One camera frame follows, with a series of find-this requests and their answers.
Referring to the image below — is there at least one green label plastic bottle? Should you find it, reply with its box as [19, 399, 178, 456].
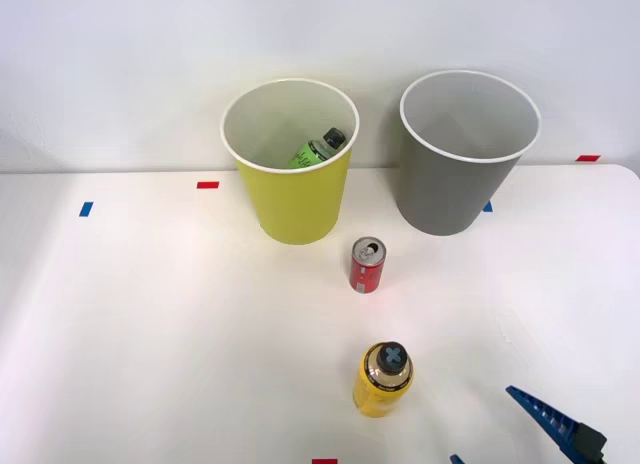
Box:
[288, 127, 347, 171]

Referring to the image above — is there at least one red drink can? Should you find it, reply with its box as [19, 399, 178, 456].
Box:
[349, 236, 389, 296]

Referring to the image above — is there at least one yellow label plastic bottle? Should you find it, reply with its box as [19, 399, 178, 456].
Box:
[352, 341, 415, 419]

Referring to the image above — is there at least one yellow-green plastic waste bin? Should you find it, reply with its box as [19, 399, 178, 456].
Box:
[220, 77, 361, 246]

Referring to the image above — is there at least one grey plastic waste bin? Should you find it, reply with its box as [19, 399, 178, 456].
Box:
[398, 69, 543, 237]

